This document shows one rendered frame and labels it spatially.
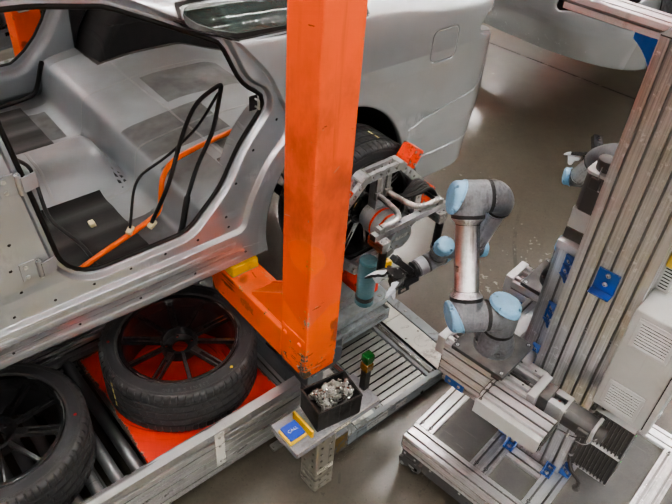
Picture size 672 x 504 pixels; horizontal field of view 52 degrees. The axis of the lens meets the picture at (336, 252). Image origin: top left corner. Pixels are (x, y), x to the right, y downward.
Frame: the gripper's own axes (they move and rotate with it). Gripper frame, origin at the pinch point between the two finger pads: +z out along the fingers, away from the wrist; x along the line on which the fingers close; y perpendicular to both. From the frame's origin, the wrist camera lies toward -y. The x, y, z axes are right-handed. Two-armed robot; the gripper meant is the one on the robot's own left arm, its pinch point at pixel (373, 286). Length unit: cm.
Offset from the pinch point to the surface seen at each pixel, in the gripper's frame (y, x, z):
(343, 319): 60, 48, -2
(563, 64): 129, 270, -357
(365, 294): 27.9, 25.4, -6.9
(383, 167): -25, 35, -30
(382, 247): -7.2, 10.2, -11.7
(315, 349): 12.9, -3.0, 30.7
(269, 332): 16.0, 20.2, 41.0
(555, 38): 26, 153, -236
